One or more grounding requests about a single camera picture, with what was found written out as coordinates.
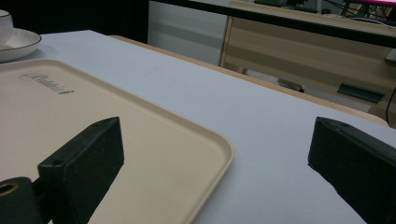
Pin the beige plastic tray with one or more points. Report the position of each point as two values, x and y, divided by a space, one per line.
93 124

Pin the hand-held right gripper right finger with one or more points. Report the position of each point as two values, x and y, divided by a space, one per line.
355 165

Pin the dark green flat object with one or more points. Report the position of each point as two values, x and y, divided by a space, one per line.
361 92

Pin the white saucer with dark rim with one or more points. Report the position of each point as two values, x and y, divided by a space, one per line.
18 45

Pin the white cup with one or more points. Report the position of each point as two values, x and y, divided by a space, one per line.
4 28

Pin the wooden desk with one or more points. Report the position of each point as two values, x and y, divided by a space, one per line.
305 59

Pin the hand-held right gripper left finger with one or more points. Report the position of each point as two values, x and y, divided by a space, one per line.
84 168

